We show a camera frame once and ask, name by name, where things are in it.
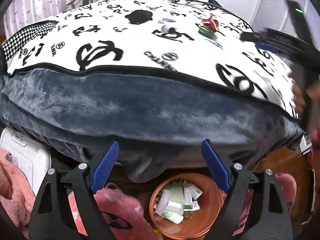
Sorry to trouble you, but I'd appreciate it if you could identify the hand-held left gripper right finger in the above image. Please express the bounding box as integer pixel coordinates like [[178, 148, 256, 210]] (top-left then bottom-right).
[[201, 139, 293, 240]]

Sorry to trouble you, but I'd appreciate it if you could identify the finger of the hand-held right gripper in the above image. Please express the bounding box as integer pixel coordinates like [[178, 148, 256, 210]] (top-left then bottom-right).
[[240, 31, 270, 43], [255, 42, 293, 61]]

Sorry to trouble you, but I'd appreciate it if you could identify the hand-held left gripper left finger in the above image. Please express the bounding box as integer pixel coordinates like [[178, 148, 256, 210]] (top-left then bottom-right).
[[29, 141, 120, 240]]

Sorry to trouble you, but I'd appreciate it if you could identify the white and green packet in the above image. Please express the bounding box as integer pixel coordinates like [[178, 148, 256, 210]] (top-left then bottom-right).
[[184, 184, 203, 202]]

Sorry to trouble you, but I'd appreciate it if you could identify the pale green carton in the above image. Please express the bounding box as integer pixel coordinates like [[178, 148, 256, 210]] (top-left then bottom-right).
[[170, 180, 186, 203]]

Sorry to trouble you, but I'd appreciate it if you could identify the orange round waste bin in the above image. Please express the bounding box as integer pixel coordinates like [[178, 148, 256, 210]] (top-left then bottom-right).
[[149, 172, 225, 240]]

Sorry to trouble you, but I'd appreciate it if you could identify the white cosmetic tube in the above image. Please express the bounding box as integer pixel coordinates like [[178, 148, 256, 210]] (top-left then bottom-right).
[[155, 189, 173, 215]]

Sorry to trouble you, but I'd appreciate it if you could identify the person's right hand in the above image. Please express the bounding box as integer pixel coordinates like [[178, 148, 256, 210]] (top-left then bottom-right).
[[287, 71, 307, 114]]

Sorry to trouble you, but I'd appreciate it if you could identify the red ribbon ornament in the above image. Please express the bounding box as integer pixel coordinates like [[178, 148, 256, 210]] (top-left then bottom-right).
[[200, 14, 220, 32]]

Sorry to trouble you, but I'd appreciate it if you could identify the pink slipper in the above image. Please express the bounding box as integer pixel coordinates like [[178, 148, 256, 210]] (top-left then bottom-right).
[[94, 182, 145, 240], [274, 173, 298, 214]]

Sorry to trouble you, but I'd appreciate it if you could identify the small dark green container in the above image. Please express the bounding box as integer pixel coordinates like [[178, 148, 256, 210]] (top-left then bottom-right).
[[198, 27, 216, 40]]

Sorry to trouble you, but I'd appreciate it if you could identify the dark clothing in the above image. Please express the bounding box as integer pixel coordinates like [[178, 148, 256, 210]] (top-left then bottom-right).
[[206, 0, 224, 9]]

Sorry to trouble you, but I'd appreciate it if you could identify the white plastic storage box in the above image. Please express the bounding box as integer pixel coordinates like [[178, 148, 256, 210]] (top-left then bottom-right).
[[0, 127, 52, 197]]

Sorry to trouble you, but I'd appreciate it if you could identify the pink fluffy towel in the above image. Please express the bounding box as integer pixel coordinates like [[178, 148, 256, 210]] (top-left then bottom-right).
[[0, 147, 37, 239]]

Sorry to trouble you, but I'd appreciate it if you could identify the white black printed blanket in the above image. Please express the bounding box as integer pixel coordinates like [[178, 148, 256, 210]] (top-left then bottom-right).
[[0, 0, 313, 155]]

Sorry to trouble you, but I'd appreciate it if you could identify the black hair scrunchie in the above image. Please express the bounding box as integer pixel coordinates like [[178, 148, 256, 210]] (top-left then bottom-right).
[[125, 9, 153, 25]]

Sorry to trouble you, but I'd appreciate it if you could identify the dark wooden chair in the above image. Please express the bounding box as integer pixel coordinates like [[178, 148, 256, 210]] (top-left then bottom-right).
[[66, 0, 95, 10]]

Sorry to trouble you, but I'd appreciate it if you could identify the pink patterned curtain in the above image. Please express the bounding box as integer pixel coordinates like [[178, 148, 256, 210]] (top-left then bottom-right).
[[4, 0, 100, 38]]

